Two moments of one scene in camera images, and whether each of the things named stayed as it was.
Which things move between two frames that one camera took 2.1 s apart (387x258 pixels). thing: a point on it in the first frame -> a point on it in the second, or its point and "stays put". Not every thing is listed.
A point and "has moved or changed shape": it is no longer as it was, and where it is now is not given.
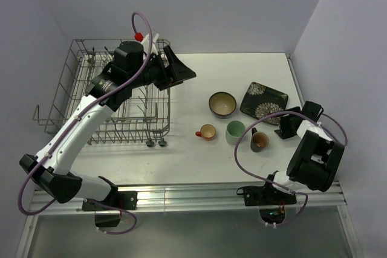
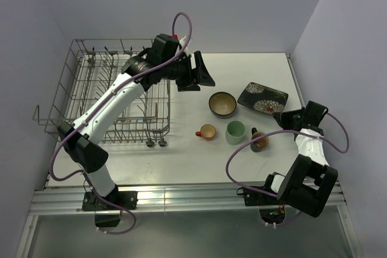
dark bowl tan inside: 222,104 stays put
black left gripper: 177,70 -> 199,72
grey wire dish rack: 143,116 stays put
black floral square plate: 260,101 has moved or changed shape
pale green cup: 234,129 stays put
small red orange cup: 207,132 stays put
